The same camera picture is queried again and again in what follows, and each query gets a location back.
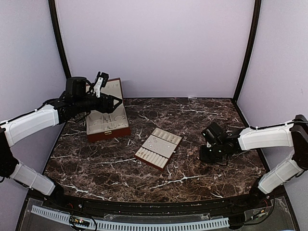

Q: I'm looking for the black front rail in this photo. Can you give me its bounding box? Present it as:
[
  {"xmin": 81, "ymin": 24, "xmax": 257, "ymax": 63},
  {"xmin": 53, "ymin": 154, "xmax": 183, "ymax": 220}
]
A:
[{"xmin": 26, "ymin": 186, "xmax": 287, "ymax": 217}]

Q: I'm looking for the right black frame post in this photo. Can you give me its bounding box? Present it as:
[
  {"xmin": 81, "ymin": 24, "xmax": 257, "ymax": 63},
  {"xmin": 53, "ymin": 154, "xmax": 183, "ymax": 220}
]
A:
[{"xmin": 232, "ymin": 0, "xmax": 262, "ymax": 104}]

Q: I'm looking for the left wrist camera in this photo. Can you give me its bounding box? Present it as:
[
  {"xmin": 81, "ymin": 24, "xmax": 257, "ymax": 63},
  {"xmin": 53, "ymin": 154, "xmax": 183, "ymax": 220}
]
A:
[{"xmin": 93, "ymin": 72, "xmax": 109, "ymax": 98}]

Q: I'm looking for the black frame post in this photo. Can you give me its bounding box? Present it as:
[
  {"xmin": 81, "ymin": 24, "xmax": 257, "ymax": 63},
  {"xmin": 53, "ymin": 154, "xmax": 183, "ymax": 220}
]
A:
[
  {"xmin": 232, "ymin": 0, "xmax": 262, "ymax": 104},
  {"xmin": 48, "ymin": 0, "xmax": 72, "ymax": 79}
]

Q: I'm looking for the white slotted cable duct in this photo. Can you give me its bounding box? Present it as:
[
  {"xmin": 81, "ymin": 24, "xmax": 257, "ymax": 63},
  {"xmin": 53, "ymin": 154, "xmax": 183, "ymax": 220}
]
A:
[{"xmin": 30, "ymin": 205, "xmax": 230, "ymax": 231}]

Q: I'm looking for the left black frame post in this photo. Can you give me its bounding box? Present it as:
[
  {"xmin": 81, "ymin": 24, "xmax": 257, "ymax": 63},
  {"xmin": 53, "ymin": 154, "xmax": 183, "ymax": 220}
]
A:
[{"xmin": 48, "ymin": 0, "xmax": 72, "ymax": 79}]

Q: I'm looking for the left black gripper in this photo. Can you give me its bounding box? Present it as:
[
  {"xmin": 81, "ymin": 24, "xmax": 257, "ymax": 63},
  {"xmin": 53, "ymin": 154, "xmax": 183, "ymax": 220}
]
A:
[{"xmin": 75, "ymin": 92, "xmax": 122, "ymax": 114}]

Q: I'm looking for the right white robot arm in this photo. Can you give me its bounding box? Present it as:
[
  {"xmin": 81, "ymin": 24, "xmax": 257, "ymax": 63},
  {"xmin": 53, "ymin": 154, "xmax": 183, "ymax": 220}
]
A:
[{"xmin": 199, "ymin": 115, "xmax": 308, "ymax": 209}]

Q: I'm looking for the beige jewelry tray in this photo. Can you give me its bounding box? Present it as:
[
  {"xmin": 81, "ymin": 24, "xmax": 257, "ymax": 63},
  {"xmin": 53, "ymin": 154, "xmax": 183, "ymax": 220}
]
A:
[{"xmin": 134, "ymin": 128, "xmax": 182, "ymax": 171}]

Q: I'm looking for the wooden jewelry box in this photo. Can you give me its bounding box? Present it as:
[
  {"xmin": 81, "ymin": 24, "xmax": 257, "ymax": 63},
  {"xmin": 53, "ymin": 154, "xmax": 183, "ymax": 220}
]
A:
[{"xmin": 81, "ymin": 77, "xmax": 132, "ymax": 143}]

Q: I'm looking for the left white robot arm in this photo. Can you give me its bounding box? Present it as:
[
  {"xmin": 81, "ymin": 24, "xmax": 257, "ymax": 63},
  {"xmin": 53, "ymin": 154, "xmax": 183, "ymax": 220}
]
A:
[{"xmin": 0, "ymin": 72, "xmax": 123, "ymax": 210}]

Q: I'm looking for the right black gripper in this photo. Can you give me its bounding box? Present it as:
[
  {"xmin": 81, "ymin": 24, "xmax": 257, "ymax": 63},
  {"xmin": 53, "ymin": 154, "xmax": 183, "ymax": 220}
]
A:
[{"xmin": 200, "ymin": 143, "xmax": 225, "ymax": 164}]

